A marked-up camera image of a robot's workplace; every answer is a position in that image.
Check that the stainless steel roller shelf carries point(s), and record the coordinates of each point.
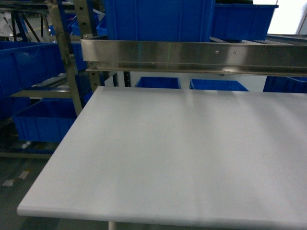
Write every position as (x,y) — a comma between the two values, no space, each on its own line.
(278,55)

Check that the stainless steel left rack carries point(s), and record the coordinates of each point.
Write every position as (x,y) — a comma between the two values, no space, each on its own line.
(85,15)

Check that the upper right blue rack bin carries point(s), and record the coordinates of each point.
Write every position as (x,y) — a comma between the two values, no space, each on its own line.
(24,64)

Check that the lower right blue rack bin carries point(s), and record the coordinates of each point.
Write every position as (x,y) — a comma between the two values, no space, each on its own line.
(48,120)

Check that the blue rack bin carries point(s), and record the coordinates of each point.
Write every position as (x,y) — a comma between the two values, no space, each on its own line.
(48,120)
(24,64)

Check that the blue bin on roller shelf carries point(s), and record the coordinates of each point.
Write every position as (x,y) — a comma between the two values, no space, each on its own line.
(159,20)

